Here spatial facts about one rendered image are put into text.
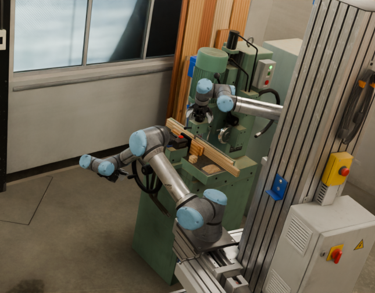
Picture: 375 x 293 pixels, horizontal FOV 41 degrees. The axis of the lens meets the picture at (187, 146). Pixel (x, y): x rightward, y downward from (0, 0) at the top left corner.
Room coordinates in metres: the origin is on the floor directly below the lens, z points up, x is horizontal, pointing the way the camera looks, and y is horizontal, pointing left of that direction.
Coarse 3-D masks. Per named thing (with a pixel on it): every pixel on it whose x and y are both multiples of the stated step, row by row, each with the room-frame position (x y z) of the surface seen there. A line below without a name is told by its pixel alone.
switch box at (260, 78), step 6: (258, 60) 2.85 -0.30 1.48; (264, 60) 2.86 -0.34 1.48; (270, 60) 2.89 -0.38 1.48; (258, 66) 2.84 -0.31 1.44; (264, 66) 2.81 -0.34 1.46; (258, 72) 2.83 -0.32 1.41; (264, 72) 2.81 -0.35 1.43; (270, 72) 2.85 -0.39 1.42; (258, 78) 2.82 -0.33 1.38; (264, 78) 2.82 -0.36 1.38; (270, 78) 2.87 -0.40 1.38; (252, 84) 2.84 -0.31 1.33; (258, 84) 2.82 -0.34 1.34; (264, 84) 2.83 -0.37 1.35
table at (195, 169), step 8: (168, 128) 2.90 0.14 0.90; (184, 160) 2.53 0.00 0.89; (200, 160) 2.56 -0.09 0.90; (208, 160) 2.58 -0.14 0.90; (176, 168) 2.51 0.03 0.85; (184, 168) 2.52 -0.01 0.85; (192, 168) 2.48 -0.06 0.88; (200, 168) 2.47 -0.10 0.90; (200, 176) 2.43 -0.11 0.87; (208, 176) 2.40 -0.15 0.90; (216, 176) 2.45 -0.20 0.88; (224, 176) 2.50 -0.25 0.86; (208, 184) 2.41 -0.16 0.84
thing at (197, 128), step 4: (192, 120) 2.72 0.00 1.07; (204, 120) 2.76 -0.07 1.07; (188, 124) 2.71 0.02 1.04; (192, 124) 2.69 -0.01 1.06; (196, 124) 2.67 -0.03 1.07; (200, 124) 2.69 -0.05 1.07; (204, 124) 2.72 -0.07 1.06; (208, 124) 2.74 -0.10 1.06; (192, 128) 2.68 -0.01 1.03; (196, 128) 2.67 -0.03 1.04; (200, 128) 2.70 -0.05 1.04; (204, 128) 2.72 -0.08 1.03; (192, 132) 2.68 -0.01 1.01; (196, 132) 2.68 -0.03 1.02; (200, 132) 2.70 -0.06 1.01; (204, 132) 2.73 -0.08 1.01
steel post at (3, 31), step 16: (0, 0) 3.05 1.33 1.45; (0, 16) 3.04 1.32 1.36; (0, 32) 3.02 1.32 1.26; (0, 48) 3.02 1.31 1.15; (0, 64) 3.05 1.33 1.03; (0, 80) 3.05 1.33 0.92; (0, 96) 3.06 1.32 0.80; (0, 112) 3.06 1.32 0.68; (0, 128) 3.06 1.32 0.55; (0, 144) 3.06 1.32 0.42; (0, 160) 3.06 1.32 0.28; (0, 176) 3.06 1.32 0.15
